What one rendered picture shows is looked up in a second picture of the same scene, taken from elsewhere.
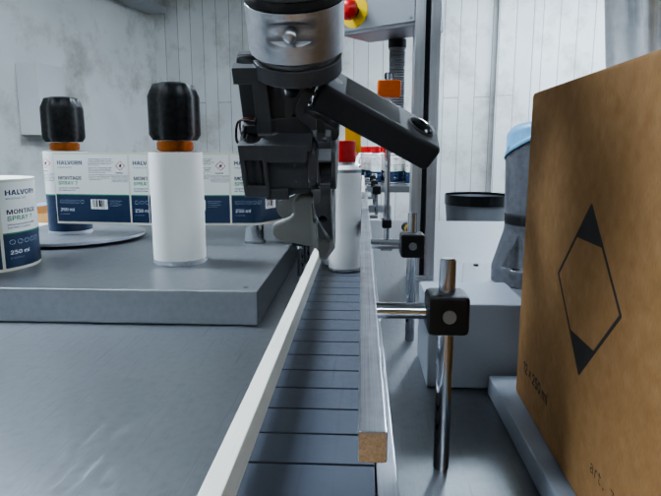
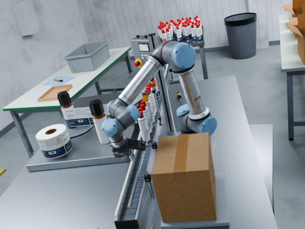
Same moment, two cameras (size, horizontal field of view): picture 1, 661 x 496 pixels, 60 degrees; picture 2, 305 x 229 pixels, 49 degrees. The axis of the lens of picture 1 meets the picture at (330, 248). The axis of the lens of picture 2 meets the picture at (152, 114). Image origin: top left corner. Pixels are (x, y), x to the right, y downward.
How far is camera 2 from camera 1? 1.31 m
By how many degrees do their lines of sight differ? 18
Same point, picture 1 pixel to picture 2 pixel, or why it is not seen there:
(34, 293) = (77, 161)
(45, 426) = (92, 196)
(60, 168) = (67, 112)
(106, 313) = (93, 163)
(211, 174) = not seen: hidden behind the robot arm
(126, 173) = (86, 112)
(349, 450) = (135, 200)
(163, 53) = not seen: outside the picture
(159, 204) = (98, 131)
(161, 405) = (110, 189)
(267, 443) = (125, 200)
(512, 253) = not seen: hidden behind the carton
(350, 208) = (144, 128)
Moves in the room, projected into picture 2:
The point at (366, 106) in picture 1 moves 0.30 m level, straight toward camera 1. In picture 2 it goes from (131, 146) to (118, 185)
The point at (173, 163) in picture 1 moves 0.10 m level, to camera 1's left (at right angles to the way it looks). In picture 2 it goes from (99, 121) to (84, 124)
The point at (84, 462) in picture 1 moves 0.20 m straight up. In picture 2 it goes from (100, 202) to (90, 171)
